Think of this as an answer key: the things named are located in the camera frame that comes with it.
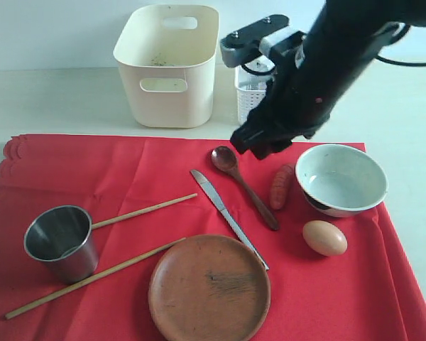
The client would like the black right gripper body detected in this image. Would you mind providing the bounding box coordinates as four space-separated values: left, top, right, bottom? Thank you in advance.
247 53 371 139

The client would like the red sausage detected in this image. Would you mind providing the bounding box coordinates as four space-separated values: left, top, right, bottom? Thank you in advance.
269 164 295 210

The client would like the brown egg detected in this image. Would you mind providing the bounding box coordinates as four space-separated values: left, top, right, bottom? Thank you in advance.
302 220 348 256

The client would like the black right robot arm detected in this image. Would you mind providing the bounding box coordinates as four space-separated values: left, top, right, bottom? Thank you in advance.
220 1 426 159

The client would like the dark wooden spoon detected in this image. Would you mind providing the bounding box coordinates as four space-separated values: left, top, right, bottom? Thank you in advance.
211 146 280 231

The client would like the white perforated plastic basket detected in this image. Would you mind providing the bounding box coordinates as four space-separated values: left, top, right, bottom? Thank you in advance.
234 66 271 125

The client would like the steel table knife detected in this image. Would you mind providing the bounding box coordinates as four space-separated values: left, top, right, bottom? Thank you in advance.
190 169 270 271

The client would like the white ceramic bowl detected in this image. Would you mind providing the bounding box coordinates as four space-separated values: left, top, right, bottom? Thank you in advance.
295 144 388 218

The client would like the cream plastic bin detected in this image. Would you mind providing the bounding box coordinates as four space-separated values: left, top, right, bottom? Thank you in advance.
113 4 219 129

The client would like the brown wooden plate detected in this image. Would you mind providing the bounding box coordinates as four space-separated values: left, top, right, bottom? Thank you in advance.
148 234 271 340

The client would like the upper wooden chopstick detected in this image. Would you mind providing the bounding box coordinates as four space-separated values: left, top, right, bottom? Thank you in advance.
92 193 197 229

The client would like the wooden chopstick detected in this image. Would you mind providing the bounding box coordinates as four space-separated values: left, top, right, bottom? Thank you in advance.
4 237 185 320
92 193 197 229

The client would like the red tablecloth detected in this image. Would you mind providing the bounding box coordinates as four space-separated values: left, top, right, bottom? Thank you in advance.
0 134 426 340

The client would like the stainless steel cup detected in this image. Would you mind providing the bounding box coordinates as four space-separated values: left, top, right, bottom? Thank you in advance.
23 205 99 284

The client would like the lower wooden chopstick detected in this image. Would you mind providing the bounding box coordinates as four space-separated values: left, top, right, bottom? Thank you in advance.
4 237 185 320

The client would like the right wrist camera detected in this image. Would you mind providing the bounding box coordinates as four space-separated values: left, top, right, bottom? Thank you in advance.
219 14 305 68

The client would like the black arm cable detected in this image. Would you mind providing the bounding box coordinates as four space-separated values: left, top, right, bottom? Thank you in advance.
376 53 426 68

